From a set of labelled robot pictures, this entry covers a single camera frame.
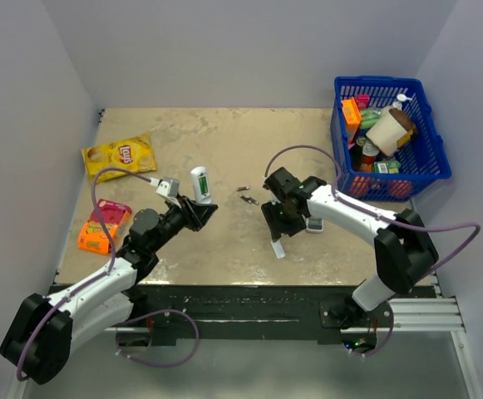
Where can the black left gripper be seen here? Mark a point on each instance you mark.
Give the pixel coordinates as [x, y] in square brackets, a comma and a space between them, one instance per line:
[194, 214]

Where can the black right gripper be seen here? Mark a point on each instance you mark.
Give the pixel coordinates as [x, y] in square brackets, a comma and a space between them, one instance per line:
[276, 226]

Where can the white battery cover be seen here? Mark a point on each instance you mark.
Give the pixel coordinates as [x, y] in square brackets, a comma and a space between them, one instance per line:
[278, 249]

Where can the green battery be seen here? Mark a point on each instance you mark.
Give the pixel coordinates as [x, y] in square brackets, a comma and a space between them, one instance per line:
[203, 183]

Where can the white remote control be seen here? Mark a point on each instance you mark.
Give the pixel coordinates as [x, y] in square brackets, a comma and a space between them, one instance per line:
[194, 175]

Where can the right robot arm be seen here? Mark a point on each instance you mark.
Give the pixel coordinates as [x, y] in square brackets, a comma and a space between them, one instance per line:
[404, 252]

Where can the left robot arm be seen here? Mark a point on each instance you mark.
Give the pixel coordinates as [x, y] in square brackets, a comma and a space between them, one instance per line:
[46, 329]

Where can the grey buttoned remote control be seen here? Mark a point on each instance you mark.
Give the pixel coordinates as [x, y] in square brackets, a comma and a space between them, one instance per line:
[314, 225]

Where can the yellow Lays chips bag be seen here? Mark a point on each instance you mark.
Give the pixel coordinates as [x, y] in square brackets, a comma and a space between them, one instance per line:
[135, 154]

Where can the orange pink candy box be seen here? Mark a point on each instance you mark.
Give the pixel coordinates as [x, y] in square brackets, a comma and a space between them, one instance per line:
[100, 233]

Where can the red can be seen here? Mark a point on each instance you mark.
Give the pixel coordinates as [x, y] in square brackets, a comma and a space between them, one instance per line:
[368, 156]

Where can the green box in basket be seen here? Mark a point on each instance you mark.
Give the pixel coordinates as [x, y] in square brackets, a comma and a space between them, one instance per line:
[386, 167]

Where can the orange box in basket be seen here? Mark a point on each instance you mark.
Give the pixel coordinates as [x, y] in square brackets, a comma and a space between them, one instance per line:
[352, 118]

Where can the blue plastic basket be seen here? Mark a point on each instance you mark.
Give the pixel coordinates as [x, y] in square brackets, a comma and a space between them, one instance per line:
[423, 159]

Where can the green bottle in basket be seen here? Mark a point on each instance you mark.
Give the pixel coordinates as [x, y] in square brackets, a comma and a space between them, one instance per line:
[369, 117]

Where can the paper cup with brown lid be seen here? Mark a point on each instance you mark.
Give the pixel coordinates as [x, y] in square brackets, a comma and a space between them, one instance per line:
[394, 129]

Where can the pink box in basket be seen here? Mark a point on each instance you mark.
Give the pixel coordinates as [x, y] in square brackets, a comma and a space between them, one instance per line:
[362, 101]

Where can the white pump bottle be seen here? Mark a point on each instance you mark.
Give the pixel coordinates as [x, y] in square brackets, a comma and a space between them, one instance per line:
[400, 100]

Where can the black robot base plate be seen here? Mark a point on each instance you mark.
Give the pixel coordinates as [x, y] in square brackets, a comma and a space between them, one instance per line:
[324, 314]

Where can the aluminium rail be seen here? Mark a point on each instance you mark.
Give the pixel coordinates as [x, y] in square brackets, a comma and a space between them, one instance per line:
[433, 315]

